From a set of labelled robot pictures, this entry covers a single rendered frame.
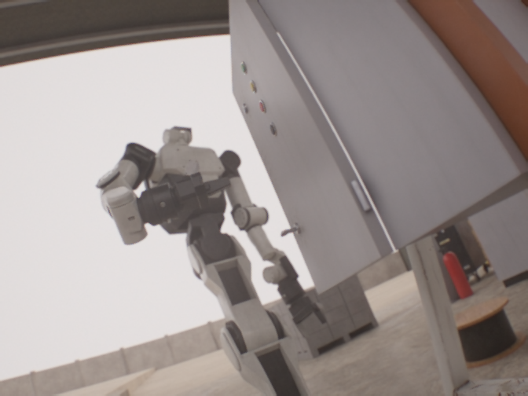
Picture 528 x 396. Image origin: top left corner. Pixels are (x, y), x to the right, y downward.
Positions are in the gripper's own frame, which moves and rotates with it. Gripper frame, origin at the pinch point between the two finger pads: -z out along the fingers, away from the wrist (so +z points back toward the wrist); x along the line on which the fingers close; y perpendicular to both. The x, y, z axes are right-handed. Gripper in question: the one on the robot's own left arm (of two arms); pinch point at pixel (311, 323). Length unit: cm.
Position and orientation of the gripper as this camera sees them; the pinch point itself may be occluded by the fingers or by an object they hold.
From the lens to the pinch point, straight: 132.5
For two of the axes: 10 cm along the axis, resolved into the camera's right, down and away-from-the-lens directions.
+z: -4.7, -7.2, 5.2
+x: 4.8, -7.0, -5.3
